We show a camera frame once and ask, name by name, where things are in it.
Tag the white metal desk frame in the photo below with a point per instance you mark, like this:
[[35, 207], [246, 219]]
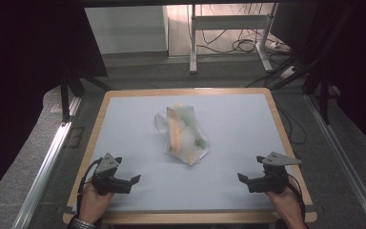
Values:
[[193, 47]]

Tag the white leaf-print pillowcase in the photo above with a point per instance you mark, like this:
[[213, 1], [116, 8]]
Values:
[[184, 133]]

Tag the white power strip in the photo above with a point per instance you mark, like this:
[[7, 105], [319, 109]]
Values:
[[288, 71]]

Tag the black metal stand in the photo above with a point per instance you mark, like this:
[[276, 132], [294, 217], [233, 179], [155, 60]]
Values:
[[324, 95], [65, 95]]

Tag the person's right hand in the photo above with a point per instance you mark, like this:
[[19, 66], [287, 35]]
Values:
[[286, 202]]

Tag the wooden table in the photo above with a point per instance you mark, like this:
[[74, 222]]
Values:
[[184, 218]]

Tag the aluminium rail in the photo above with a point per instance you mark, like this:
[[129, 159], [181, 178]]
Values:
[[340, 149], [49, 165]]

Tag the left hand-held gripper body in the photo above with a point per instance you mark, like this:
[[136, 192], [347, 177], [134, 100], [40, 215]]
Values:
[[108, 176]]

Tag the white cabinet panel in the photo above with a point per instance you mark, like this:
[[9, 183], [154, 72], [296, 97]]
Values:
[[124, 28]]

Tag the dark floor socket plate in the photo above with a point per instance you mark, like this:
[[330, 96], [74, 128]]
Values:
[[76, 137]]

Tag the pale blue table mat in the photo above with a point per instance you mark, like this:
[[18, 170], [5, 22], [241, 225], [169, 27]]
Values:
[[133, 127]]

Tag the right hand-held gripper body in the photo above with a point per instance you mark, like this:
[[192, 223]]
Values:
[[273, 181]]

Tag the black curtain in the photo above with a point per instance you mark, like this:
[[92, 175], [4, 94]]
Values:
[[362, 63], [19, 79]]

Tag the person's left hand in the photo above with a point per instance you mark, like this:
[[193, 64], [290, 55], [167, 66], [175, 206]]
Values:
[[92, 203]]

